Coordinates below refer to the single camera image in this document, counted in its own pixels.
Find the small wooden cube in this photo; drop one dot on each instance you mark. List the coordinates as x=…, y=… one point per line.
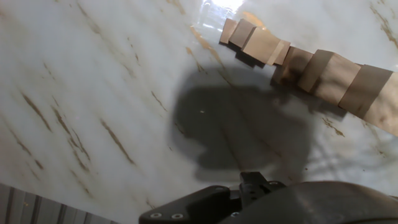
x=276, y=53
x=261, y=45
x=241, y=32
x=228, y=30
x=285, y=51

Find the medium wooden cube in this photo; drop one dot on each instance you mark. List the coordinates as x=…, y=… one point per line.
x=292, y=65
x=329, y=77
x=373, y=96

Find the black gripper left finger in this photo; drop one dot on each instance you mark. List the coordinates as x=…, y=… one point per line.
x=192, y=205

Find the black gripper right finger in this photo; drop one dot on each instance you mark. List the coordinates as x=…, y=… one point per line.
x=273, y=186

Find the white marble pattern board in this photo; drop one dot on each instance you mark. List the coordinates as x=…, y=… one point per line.
x=93, y=93

